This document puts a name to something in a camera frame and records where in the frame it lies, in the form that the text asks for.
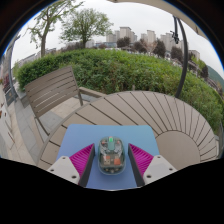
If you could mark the blue mouse pad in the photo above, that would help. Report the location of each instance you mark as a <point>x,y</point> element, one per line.
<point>110,130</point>

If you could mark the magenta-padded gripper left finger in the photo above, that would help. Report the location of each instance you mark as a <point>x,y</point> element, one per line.
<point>81,160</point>

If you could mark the leafy green tree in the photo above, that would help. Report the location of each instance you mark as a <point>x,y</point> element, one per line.
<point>86,25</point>

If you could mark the slatted wooden chair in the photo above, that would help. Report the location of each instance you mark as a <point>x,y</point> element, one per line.
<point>50,90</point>

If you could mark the green hedge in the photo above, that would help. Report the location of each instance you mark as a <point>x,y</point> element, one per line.
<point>110,70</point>

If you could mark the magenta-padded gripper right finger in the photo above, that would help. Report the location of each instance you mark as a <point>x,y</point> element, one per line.
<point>141,160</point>

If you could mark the distant high-rise buildings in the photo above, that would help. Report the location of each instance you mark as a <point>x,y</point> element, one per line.
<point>126,32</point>

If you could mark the beige patio umbrella with pole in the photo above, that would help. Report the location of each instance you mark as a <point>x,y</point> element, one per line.
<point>184,56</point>

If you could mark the transparent green computer mouse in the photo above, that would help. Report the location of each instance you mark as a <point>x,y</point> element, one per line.
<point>111,156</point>

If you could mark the thin sparse tree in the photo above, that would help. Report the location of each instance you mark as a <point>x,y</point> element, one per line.
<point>43,36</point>

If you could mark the green hill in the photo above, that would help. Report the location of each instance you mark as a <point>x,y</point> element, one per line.
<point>217,78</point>

